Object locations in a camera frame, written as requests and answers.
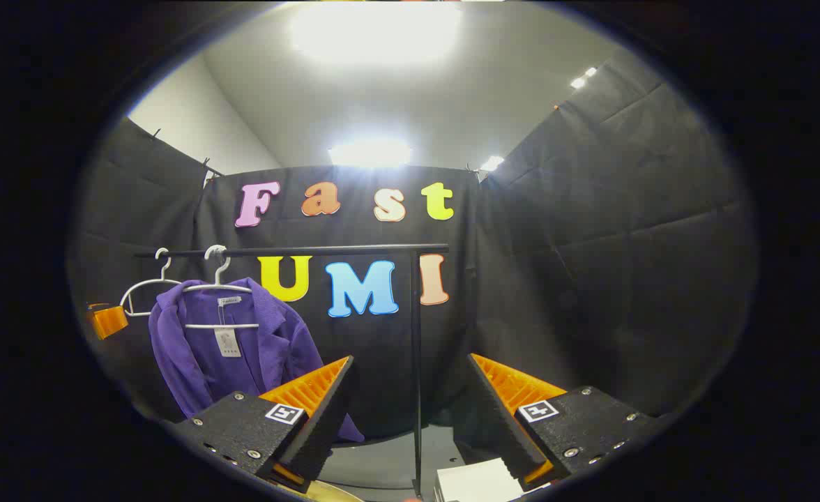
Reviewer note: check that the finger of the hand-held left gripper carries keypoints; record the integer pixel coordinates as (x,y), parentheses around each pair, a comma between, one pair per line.
(110,321)

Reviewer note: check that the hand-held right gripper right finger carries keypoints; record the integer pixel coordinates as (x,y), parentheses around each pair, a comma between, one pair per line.
(487,411)

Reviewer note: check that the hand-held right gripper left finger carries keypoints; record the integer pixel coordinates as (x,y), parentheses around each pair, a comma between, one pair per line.
(326,418)

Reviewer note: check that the purple knit jacket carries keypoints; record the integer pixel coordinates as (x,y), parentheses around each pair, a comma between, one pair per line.
(180,348)

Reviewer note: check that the round beige laundry hamper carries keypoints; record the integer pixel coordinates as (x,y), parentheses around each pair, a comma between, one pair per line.
(333,493)

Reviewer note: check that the white plastic hanger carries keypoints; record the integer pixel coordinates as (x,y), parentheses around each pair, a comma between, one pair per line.
(165,268)
(222,325)

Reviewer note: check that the black metal clothes rack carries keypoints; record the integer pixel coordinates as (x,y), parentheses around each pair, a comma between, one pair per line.
(415,335)

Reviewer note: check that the white box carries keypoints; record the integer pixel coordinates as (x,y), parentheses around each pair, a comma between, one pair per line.
(473,484)

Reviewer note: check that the black backdrop cloth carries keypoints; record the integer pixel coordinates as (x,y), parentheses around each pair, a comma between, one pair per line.
(556,279)

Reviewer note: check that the ceiling light panel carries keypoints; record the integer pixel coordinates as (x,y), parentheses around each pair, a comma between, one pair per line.
(375,31)
(491,163)
(369,153)
(583,77)

